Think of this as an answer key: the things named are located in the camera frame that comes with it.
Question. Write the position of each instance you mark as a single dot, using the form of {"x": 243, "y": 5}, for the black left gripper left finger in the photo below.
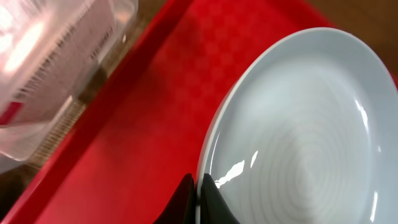
{"x": 181, "y": 207}

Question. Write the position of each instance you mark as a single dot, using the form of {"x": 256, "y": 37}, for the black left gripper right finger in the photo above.
{"x": 213, "y": 208}

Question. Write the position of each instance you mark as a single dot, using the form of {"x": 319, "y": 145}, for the red serving tray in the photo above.
{"x": 128, "y": 152}

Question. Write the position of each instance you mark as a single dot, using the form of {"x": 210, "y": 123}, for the light blue plate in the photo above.
{"x": 307, "y": 134}

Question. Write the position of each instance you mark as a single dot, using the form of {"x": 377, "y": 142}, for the clear plastic bin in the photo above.
{"x": 49, "y": 52}

